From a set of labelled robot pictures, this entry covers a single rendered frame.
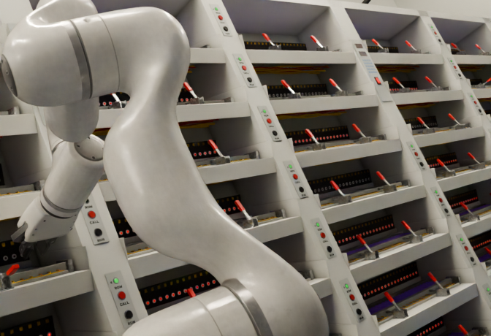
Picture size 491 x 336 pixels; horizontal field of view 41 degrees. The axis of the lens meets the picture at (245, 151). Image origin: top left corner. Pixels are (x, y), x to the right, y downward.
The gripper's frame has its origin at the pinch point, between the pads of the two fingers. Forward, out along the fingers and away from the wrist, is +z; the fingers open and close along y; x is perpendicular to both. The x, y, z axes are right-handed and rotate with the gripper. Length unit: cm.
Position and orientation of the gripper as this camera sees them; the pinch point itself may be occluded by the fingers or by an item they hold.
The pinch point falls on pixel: (34, 246)
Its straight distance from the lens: 145.8
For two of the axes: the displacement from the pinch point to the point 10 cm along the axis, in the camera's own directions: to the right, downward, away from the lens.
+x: 5.1, 7.6, -4.0
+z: -5.0, 6.4, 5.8
